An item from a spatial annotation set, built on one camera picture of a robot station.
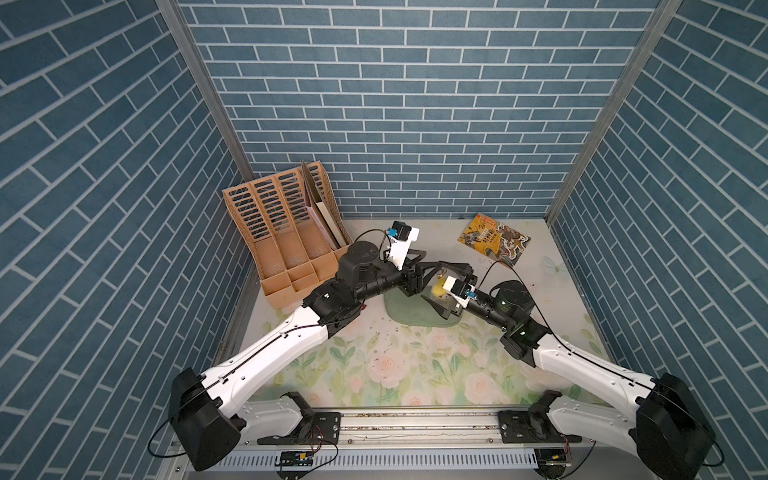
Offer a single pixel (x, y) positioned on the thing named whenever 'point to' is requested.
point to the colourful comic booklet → (494, 239)
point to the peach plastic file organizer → (294, 226)
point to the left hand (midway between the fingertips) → (440, 263)
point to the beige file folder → (321, 208)
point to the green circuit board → (297, 458)
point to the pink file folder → (311, 204)
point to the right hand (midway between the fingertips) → (438, 277)
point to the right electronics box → (551, 462)
